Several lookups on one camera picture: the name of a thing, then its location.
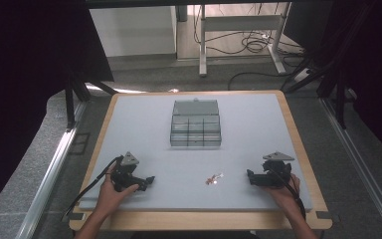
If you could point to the clear plastic compartment box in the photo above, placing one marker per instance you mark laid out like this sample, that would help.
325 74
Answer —
195 123

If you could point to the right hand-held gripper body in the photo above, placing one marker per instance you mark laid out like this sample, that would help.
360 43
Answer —
273 172

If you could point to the person's right hand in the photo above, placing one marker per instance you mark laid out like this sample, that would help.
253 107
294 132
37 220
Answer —
283 195

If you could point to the wooden table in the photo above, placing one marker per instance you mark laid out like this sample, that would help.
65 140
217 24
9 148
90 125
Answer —
195 219

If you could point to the person's left hand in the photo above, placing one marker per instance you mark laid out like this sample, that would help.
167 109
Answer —
111 197

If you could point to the grey table mat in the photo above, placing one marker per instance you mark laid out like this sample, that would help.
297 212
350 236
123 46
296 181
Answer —
192 149

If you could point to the aluminium floor rail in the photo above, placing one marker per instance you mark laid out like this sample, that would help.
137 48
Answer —
361 166
48 181

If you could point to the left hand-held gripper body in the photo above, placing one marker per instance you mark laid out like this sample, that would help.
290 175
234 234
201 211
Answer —
126 174

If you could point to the small silver earring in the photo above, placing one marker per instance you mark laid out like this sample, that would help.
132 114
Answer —
219 175

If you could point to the black tripod stand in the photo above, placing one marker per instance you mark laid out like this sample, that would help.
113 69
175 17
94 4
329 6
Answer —
79 89

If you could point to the white metal desk frame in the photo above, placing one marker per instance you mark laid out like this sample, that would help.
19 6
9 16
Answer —
242 25

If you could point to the dark curtain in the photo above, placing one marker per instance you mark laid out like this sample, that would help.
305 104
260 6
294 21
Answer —
361 59
36 83

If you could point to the white cabinet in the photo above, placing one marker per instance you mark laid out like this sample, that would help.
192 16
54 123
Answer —
132 31

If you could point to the small orange earring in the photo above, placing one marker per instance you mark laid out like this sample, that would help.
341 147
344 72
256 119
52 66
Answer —
210 180

